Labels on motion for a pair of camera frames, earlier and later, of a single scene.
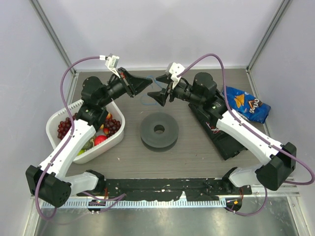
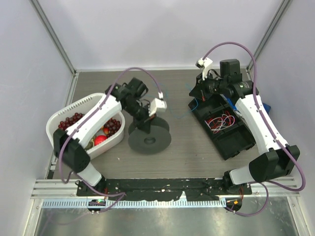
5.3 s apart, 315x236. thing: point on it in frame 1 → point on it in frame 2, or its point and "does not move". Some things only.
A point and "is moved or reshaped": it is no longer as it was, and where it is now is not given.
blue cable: [145, 95] is moved or reshaped
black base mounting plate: [193, 189] does not move
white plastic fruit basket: [114, 111] does not move
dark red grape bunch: [64, 126] does not move
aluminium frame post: [284, 4] does not move
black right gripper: [160, 97] → [199, 92]
